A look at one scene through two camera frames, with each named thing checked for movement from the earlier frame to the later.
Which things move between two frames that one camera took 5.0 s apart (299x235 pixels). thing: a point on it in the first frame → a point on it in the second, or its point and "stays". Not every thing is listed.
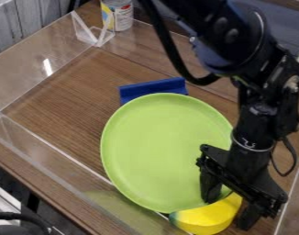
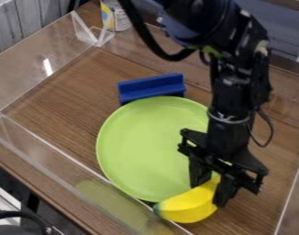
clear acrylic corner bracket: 89,34 stays
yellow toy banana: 211,218 → 192,205
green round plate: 151,145 stays
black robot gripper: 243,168 → 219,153
